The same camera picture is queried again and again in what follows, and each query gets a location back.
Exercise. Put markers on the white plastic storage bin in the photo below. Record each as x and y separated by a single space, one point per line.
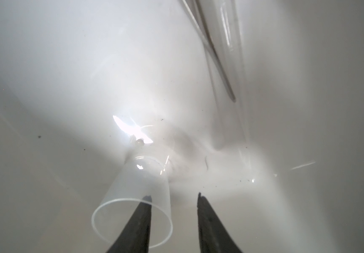
68 67

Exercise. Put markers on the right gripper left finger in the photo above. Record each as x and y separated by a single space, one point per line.
135 236

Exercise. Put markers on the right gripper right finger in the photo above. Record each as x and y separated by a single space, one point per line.
213 236

